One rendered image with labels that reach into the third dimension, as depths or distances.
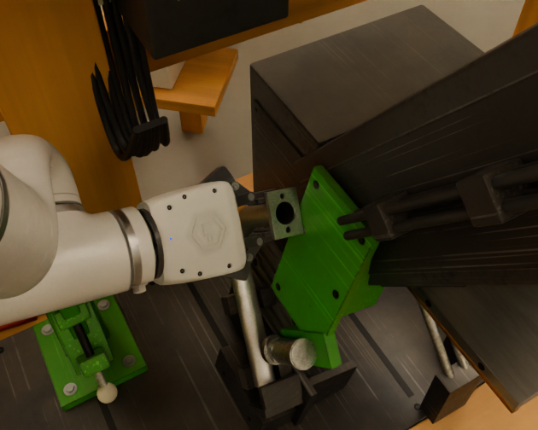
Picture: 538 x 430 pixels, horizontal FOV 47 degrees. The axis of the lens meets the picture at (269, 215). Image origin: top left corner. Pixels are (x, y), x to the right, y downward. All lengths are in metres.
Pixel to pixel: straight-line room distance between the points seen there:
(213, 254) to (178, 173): 1.79
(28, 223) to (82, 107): 0.44
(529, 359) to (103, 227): 0.48
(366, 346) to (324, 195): 0.37
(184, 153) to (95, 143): 1.64
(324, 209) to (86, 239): 0.25
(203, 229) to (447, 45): 0.46
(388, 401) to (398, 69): 0.47
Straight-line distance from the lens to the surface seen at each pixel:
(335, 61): 0.88
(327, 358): 0.75
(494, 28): 3.34
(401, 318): 1.01
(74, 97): 0.82
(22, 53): 0.77
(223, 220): 0.66
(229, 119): 2.64
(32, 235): 0.42
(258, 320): 0.84
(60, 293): 0.60
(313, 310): 0.75
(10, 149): 0.54
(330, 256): 0.69
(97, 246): 0.60
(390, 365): 0.97
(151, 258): 0.62
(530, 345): 0.77
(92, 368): 0.89
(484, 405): 0.98
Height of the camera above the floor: 1.76
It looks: 51 degrees down
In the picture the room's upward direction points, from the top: straight up
